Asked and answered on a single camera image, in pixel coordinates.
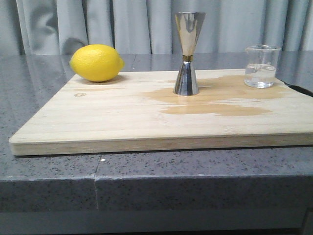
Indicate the steel double jigger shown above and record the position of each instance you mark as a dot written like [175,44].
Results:
[189,26]

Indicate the clear glass beaker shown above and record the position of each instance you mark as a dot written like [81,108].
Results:
[262,64]

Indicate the wooden cutting board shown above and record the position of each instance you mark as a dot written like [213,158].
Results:
[138,111]

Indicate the yellow lemon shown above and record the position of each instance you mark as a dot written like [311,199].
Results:
[97,62]

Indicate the grey curtain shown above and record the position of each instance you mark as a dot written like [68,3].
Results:
[52,27]

